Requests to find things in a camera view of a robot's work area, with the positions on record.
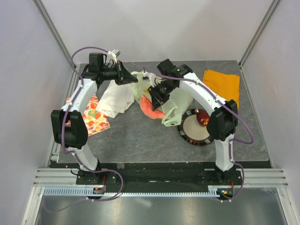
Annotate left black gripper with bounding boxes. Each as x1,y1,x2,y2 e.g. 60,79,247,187
100,61,138,86

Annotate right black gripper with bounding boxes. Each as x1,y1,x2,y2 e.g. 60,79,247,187
148,80,177,111

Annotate orange red fake fruit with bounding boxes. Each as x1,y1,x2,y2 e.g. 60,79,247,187
140,95,165,119

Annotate light green plastic bag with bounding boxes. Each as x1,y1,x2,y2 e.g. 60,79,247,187
131,71,193,127

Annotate dark red fake apple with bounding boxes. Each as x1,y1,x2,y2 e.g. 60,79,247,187
196,110,210,127

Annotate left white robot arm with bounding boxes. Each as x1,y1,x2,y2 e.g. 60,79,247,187
51,52,138,184

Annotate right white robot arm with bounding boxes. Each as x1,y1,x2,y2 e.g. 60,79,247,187
148,59,238,185

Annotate white crumpled cloth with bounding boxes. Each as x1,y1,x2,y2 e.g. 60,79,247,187
96,81,135,119

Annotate dark rimmed ceramic plate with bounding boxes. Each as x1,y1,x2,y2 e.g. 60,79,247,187
177,108,214,146

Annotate orange floral cloth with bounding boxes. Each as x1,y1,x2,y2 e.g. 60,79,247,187
65,93,111,137

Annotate orange folded cloth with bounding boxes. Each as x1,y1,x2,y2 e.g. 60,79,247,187
202,70,240,108

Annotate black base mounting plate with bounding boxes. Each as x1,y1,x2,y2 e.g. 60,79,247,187
71,162,243,186

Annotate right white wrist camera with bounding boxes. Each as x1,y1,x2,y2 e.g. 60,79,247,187
142,68,157,86

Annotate left aluminium frame post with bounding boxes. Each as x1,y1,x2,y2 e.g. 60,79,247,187
32,0,76,68

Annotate aluminium frame post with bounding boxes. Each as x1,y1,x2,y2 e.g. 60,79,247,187
32,0,76,68
238,0,281,69

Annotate grey slotted cable duct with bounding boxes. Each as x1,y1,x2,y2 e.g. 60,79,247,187
43,187,233,197

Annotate aluminium front rail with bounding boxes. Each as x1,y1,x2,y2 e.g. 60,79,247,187
34,168,288,188

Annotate right aluminium frame post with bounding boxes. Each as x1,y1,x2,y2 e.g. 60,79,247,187
238,0,281,69

